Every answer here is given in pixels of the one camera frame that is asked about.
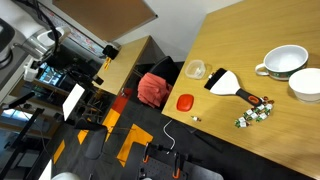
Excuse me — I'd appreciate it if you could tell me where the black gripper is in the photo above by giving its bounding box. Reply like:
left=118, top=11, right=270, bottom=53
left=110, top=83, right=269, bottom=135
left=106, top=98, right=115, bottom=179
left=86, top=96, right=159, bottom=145
left=44, top=49, right=105, bottom=92

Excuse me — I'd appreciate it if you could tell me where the orange lunchbox lid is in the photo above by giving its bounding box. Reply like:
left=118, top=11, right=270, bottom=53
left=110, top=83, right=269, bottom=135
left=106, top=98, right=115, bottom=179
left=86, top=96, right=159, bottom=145
left=175, top=93, right=195, bottom=113

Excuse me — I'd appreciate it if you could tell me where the clear plastic lunchbox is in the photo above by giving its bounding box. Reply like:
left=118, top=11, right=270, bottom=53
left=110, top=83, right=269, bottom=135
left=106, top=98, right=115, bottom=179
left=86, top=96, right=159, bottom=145
left=184, top=59, right=208, bottom=80

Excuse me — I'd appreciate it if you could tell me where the white flat panel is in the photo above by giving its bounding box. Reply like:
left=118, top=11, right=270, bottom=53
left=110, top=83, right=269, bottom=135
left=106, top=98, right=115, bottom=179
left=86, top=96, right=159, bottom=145
left=62, top=83, right=86, bottom=122

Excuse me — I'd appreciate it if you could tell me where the yellow clamp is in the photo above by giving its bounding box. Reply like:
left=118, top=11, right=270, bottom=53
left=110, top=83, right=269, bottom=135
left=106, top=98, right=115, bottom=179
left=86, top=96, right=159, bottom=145
left=102, top=57, right=112, bottom=71

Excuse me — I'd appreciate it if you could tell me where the computer monitor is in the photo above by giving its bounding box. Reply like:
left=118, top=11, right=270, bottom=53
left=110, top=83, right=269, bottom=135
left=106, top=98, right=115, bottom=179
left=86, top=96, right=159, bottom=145
left=35, top=62, right=67, bottom=88

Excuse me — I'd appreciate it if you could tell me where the small wooden desk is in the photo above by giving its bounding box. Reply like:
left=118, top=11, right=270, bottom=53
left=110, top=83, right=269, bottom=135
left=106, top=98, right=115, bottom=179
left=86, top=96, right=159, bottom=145
left=92, top=35, right=167, bottom=97

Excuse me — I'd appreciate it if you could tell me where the brown cork board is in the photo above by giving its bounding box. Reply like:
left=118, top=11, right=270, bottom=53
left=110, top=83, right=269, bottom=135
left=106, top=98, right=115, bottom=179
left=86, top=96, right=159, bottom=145
left=51, top=0, right=159, bottom=43

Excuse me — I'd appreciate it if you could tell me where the dark grey stool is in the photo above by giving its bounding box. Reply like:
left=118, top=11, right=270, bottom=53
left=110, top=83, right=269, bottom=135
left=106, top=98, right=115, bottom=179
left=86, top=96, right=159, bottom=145
left=74, top=119, right=110, bottom=161

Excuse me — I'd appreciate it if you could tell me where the red cloth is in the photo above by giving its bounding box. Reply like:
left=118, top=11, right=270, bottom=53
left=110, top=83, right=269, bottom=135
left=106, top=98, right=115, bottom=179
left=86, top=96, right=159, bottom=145
left=136, top=72, right=174, bottom=109

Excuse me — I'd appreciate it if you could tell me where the black chair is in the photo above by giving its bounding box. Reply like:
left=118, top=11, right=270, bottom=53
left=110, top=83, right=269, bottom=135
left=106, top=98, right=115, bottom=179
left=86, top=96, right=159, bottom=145
left=148, top=55, right=185, bottom=87

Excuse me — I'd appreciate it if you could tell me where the black tripod stand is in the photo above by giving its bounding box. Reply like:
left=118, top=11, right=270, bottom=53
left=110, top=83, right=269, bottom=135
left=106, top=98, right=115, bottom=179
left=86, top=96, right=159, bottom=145
left=0, top=91, right=46, bottom=180

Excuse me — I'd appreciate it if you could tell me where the black orange clamp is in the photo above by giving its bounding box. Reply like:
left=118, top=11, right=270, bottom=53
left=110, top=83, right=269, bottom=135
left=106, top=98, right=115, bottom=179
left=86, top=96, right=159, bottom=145
left=142, top=142, right=151, bottom=164
left=171, top=151, right=183, bottom=180

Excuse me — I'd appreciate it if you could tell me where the black perforated board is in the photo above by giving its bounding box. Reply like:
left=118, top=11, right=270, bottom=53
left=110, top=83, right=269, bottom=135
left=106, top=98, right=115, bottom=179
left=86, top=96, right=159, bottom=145
left=137, top=143, right=225, bottom=180

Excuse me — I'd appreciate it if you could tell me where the white mug with green band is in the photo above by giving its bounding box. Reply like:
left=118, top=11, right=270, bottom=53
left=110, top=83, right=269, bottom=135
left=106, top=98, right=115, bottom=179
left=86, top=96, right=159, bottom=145
left=254, top=44, right=310, bottom=82

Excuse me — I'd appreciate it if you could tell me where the white bowl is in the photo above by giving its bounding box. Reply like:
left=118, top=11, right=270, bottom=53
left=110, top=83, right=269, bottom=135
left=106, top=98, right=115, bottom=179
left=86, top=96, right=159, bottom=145
left=288, top=67, right=320, bottom=103

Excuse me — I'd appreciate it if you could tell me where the black camera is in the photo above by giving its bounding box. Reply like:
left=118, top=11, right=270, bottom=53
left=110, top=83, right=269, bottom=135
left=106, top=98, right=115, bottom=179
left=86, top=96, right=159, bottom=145
left=101, top=43, right=121, bottom=61

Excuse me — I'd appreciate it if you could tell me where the printed wall poster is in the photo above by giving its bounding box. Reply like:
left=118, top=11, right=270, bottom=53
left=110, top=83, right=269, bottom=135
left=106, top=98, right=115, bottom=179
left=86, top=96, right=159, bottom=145
left=39, top=2, right=106, bottom=58

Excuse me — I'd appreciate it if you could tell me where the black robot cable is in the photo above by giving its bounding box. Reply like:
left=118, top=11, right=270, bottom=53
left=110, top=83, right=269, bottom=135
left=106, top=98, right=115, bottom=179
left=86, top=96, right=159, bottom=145
left=19, top=0, right=62, bottom=58

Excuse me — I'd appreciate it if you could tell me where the white cable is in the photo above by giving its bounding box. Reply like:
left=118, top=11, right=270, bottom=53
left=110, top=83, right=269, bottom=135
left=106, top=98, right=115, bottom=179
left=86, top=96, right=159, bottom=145
left=162, top=119, right=177, bottom=152

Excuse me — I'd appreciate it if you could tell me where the white spatula black handle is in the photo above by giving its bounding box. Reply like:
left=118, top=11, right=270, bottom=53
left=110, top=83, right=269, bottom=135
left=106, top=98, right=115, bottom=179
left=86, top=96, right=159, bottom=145
left=203, top=67, right=264, bottom=108

